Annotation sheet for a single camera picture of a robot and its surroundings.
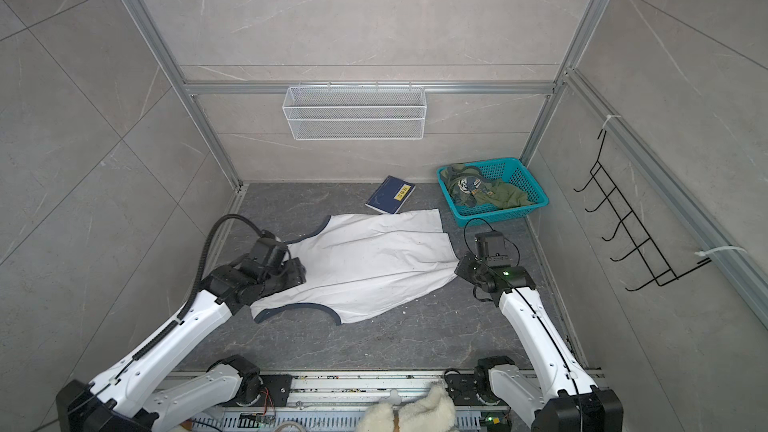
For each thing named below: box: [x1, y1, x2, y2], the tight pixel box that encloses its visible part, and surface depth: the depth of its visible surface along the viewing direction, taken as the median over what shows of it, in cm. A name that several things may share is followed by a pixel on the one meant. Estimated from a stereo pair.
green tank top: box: [440, 164, 532, 209], surface depth 113 cm
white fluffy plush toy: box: [357, 383, 457, 432], surface depth 63 cm
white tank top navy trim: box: [252, 208, 458, 325], surface depth 98 cm
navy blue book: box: [365, 175, 416, 214], surface depth 117 cm
